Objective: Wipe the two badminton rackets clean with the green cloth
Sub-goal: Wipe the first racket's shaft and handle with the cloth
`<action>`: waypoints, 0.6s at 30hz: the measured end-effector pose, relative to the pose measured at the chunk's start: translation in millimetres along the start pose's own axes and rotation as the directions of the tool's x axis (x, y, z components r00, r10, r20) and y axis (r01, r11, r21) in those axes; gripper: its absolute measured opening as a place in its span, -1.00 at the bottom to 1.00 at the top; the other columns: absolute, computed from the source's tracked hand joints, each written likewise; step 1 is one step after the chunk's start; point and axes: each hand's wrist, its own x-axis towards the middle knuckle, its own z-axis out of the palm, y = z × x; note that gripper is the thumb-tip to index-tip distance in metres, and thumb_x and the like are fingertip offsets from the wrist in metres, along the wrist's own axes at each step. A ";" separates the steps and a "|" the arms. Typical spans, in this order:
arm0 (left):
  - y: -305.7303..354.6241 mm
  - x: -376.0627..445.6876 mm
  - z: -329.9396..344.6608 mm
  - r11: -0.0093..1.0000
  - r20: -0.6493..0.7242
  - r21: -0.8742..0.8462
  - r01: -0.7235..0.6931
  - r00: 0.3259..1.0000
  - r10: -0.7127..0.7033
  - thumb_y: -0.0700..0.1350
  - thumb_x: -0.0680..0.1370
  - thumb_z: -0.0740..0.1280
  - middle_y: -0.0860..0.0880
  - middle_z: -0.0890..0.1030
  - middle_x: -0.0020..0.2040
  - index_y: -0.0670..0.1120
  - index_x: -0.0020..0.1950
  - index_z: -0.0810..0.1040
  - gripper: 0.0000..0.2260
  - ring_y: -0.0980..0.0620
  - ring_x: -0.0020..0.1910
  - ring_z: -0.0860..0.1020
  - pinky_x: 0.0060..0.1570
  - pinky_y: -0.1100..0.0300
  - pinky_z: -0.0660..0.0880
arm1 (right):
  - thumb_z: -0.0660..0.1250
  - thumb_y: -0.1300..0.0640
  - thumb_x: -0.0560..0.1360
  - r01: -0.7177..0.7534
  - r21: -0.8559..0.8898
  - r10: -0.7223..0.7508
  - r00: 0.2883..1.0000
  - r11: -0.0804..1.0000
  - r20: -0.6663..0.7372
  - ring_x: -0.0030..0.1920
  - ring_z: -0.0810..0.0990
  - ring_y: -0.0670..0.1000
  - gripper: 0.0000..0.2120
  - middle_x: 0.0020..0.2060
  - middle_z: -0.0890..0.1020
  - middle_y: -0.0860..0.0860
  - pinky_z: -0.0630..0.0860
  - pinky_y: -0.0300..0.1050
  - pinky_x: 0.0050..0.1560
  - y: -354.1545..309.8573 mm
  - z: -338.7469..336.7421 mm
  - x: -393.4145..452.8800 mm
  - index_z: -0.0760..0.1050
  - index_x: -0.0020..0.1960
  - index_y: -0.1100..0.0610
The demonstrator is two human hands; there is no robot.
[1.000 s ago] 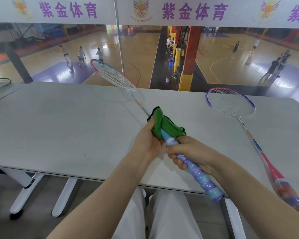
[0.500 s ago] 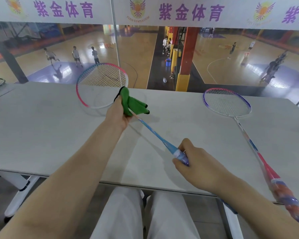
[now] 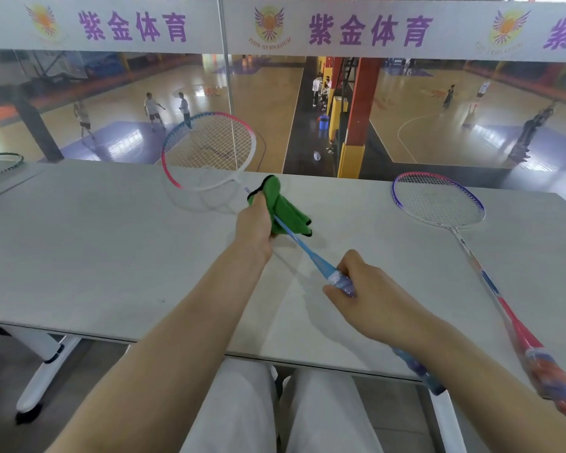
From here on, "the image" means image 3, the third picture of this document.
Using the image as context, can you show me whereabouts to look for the person's left hand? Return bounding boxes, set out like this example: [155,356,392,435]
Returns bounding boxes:
[235,191,278,262]

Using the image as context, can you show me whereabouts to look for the person's right hand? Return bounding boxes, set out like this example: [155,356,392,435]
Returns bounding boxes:
[322,249,447,357]

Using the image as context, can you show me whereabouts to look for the green black cleaning cloth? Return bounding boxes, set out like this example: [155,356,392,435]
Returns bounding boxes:
[247,174,314,238]

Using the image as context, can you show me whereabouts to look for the pink blue badminton racket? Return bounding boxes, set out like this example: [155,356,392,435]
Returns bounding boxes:
[160,111,447,396]

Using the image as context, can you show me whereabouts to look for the purple pink badminton racket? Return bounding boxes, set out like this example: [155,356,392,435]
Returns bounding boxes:
[391,172,566,430]

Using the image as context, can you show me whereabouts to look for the person's right forearm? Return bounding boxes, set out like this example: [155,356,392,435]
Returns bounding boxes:
[419,315,566,453]

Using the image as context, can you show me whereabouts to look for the person's left forearm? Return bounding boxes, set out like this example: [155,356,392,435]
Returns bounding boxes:
[47,247,265,453]

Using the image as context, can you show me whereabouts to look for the person's white trousers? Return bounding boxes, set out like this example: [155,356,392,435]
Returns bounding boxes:
[179,357,384,453]

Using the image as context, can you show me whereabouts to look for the green badminton racket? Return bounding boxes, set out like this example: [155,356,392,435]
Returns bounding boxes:
[0,152,25,181]

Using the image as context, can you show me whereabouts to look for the white table leg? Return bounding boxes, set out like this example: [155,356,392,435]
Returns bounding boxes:
[0,325,82,425]
[426,386,468,453]

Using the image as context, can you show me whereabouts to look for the metal window mullion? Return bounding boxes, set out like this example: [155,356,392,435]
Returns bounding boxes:
[215,0,241,173]

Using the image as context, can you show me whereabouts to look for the group of distant people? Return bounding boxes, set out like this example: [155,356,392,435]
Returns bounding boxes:
[73,59,560,164]

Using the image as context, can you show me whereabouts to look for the red pillar with yellow base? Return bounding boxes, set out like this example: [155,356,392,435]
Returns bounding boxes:
[337,57,384,180]

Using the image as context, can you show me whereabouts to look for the white banner with purple print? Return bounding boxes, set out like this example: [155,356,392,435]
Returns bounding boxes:
[0,0,566,64]

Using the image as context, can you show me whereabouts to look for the yellow padded post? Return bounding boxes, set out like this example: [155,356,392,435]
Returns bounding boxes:
[329,95,344,142]

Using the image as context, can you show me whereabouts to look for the dark hoop post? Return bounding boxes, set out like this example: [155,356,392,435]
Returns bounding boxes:
[9,87,65,162]

